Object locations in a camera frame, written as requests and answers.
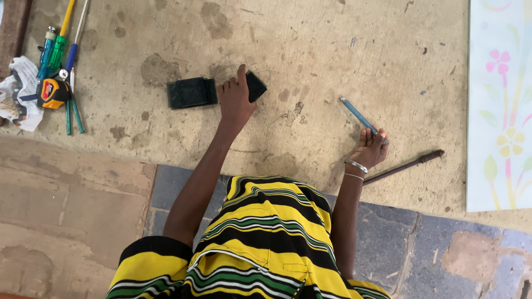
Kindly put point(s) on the person's left hand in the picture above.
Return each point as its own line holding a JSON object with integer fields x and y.
{"x": 233, "y": 104}

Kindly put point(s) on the person's right hand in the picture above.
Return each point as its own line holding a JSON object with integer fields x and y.
{"x": 369, "y": 151}

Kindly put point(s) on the person's right fingers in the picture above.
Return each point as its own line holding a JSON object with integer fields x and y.
{"x": 373, "y": 135}

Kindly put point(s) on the blue pen-shaped tool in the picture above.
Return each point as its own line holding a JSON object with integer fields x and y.
{"x": 358, "y": 114}

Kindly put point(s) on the small black square plastic piece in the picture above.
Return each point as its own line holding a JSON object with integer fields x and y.
{"x": 257, "y": 86}

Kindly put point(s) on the silver bangle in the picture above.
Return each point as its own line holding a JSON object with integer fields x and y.
{"x": 357, "y": 165}

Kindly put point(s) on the brown thin rod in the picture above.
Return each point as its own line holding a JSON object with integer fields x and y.
{"x": 405, "y": 166}

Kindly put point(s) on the white floral printed sheet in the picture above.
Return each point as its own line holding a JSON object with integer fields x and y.
{"x": 501, "y": 108}

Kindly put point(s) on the yellow black striped dress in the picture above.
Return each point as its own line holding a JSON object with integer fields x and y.
{"x": 266, "y": 245}

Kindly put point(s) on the large black ribbed plastic piece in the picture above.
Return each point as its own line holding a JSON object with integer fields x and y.
{"x": 192, "y": 93}

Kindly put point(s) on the yellow black tape measure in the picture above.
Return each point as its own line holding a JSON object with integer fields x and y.
{"x": 53, "y": 94}

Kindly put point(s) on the crumpled white paper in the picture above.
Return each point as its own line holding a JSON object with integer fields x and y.
{"x": 23, "y": 110}

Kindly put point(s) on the dark wooden strip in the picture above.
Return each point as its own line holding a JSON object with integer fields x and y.
{"x": 14, "y": 33}

